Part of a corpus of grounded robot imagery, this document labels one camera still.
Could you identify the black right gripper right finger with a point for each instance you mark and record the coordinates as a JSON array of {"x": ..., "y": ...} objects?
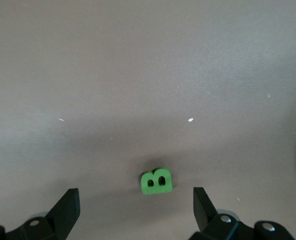
[{"x": 205, "y": 215}]

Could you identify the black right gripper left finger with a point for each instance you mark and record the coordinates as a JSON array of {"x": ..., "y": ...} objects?
[{"x": 63, "y": 215}]

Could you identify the green wooden letter B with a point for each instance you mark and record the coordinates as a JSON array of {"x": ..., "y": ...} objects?
[{"x": 156, "y": 188}]

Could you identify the brown table mat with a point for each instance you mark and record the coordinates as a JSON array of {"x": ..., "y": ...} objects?
[{"x": 138, "y": 62}]

